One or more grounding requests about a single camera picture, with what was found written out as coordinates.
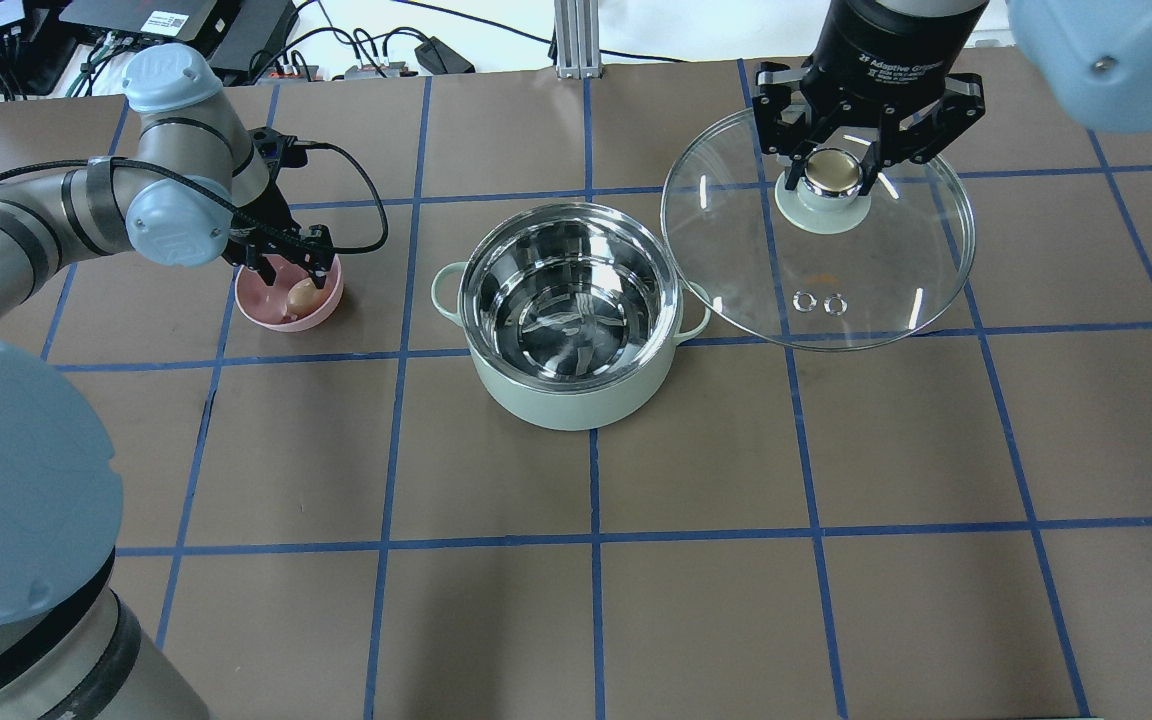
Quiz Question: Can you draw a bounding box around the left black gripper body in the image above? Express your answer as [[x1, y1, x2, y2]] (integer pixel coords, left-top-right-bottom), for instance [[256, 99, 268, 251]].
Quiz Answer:
[[221, 128, 338, 272]]

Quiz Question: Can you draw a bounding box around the mint green electric pot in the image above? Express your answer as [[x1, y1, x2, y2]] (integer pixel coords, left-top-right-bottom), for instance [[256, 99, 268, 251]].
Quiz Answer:
[[430, 202, 712, 430]]

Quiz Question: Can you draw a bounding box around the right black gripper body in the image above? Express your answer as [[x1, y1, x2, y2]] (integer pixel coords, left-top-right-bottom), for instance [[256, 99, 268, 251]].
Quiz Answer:
[[751, 1, 986, 158]]

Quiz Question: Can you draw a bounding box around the beige egg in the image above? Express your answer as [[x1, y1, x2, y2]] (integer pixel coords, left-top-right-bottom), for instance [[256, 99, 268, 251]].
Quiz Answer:
[[285, 279, 328, 318]]

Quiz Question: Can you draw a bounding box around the aluminium frame post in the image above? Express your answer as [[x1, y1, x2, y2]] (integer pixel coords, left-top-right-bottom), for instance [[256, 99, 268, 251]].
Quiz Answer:
[[550, 0, 604, 79]]

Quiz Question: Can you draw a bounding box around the pink bowl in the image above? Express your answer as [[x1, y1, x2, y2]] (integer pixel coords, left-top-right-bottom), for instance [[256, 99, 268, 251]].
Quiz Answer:
[[233, 256, 344, 333]]

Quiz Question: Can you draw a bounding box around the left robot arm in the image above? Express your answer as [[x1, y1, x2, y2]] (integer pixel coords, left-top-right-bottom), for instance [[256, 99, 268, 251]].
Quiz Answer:
[[0, 44, 338, 719]]

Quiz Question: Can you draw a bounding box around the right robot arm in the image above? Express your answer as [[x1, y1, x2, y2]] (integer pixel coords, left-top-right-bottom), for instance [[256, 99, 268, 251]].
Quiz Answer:
[[751, 1, 1152, 194]]

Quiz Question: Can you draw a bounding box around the glass pot lid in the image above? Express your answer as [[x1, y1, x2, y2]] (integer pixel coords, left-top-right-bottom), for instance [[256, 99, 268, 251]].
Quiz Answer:
[[660, 109, 977, 353]]

